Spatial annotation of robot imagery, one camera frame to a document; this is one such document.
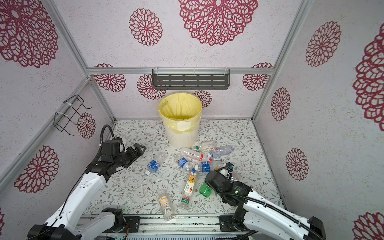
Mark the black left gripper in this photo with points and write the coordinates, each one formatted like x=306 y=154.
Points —
x=133 y=154

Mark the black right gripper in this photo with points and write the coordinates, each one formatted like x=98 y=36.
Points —
x=207 y=183

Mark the Pocari Sweat blue-label bottle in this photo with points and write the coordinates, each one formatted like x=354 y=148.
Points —
x=156 y=163

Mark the green plastic soda bottle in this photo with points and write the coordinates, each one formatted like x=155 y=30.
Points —
x=205 y=190

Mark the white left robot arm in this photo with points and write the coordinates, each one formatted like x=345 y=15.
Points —
x=62 y=225

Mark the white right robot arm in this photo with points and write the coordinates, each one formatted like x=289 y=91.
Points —
x=255 y=214

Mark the cream ribbed waste bin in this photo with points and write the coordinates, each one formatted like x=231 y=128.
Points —
x=183 y=136

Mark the yellow plastic bin liner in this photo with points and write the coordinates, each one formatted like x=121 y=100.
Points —
x=180 y=112

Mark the clear blue-label blue-cap bottle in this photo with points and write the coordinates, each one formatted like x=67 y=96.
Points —
x=207 y=167

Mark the clear purple-label water bottle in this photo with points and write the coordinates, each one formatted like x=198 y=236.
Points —
x=220 y=152

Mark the white sunflower-label bottle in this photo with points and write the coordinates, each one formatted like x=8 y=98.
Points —
x=189 y=187

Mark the white red-cap bottle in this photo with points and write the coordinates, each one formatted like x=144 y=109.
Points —
x=195 y=155

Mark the small green-label clear bottle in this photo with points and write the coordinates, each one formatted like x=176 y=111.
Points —
x=184 y=203

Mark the crumpled blue-label water bottle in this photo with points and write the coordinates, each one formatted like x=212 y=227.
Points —
x=187 y=164

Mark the clear green-cap bottle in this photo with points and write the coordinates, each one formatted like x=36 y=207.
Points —
x=205 y=146

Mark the clear orange-label bottle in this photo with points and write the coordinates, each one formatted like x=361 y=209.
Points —
x=166 y=205

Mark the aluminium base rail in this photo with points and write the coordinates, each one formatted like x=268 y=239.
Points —
x=181 y=224

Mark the grey metal wall shelf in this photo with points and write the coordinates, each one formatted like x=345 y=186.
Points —
x=191 y=80

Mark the black wire wall rack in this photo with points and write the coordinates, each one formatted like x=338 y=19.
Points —
x=64 y=118

